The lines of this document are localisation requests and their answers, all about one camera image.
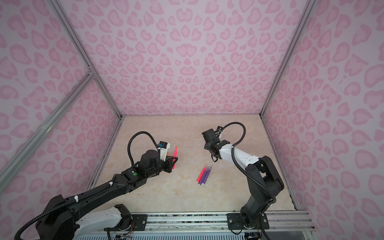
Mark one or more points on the aluminium frame strut left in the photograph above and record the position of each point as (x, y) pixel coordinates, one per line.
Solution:
(23, 155)

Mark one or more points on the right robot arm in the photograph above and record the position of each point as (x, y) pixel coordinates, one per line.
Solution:
(264, 180)

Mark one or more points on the purple highlighter pen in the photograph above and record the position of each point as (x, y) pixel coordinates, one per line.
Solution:
(207, 176)
(204, 176)

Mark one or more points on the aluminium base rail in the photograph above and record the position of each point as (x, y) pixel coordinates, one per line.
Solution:
(277, 225)

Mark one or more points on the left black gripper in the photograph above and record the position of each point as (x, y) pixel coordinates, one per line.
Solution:
(169, 160)

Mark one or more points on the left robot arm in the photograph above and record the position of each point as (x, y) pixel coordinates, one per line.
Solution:
(60, 219)

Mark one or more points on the pink highlighter pen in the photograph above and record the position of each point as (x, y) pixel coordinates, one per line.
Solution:
(201, 175)
(175, 156)

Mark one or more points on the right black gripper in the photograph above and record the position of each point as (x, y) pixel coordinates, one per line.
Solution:
(206, 146)

